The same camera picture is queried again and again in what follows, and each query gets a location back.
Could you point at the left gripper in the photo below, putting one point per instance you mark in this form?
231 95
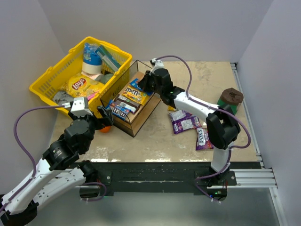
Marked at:
94 119

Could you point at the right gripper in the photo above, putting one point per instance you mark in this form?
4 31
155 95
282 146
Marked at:
148 80

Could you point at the blue M&M's bag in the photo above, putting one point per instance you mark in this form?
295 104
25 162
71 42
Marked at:
117 110
134 83

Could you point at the yellow M&M's bag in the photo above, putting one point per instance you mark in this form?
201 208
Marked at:
135 95

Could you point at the brown chocolate bag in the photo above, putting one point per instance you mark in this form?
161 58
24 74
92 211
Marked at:
127 103

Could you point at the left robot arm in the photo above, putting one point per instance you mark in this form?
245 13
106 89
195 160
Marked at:
20 206

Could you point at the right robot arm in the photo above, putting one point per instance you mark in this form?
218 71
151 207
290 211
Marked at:
222 128

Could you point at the purple Fox's candy bag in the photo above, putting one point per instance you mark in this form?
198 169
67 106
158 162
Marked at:
182 121

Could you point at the orange near basket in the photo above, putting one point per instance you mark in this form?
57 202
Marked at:
106 129

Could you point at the pink package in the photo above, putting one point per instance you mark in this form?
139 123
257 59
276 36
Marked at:
92 95

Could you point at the small yellow snack bar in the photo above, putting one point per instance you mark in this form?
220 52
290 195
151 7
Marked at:
171 108

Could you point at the green round ball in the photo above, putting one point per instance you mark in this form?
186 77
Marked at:
106 78

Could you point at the pink tissue roll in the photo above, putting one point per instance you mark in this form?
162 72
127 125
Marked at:
96 77

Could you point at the yellow Lay's chips bag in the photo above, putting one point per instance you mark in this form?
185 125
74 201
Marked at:
80 85

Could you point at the teal box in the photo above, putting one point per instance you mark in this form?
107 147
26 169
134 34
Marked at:
106 57

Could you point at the grey crumpled cloth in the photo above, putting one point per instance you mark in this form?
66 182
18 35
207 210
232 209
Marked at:
61 97

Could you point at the green cup brown lid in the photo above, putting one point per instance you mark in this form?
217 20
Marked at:
232 97

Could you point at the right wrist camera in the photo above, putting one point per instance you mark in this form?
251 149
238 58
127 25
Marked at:
156 64

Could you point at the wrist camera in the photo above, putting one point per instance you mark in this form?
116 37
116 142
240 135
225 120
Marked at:
156 64
80 106

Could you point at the wood and wire shelf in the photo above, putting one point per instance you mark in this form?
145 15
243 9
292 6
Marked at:
133 123

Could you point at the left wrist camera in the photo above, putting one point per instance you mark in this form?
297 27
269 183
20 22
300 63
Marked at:
80 106

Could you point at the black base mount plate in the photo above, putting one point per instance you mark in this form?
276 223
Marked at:
158 177

